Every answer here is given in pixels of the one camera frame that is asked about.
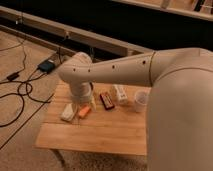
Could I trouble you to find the orange carrot toy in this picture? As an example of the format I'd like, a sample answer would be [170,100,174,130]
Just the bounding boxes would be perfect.
[78,106,91,118]

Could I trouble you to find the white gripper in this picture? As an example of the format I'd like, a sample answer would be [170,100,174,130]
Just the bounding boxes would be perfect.
[70,82,93,107]

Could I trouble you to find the black floor cable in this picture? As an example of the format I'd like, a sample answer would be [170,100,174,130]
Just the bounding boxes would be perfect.
[0,39,56,128]

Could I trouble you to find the dark chocolate bar box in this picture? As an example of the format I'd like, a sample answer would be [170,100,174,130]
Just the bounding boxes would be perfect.
[100,92,115,110]

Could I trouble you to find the white plastic bottle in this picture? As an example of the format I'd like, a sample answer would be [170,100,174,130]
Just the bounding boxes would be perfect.
[112,84,128,105]

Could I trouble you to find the clear plastic cup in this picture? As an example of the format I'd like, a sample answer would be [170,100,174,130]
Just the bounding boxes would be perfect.
[134,91,149,113]

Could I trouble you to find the white sponge block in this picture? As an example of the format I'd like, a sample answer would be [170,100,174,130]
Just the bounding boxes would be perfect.
[60,103,76,121]

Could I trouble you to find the blue power box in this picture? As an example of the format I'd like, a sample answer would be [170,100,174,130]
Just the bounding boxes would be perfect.
[38,60,55,74]

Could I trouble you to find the wooden table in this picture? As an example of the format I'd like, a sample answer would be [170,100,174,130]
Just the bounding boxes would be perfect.
[34,79,152,168]

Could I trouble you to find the black power adapter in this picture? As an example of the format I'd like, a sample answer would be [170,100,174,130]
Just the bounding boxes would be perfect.
[7,72,19,81]

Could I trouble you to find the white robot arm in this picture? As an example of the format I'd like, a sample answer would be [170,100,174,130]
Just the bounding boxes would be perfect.
[59,48,213,171]

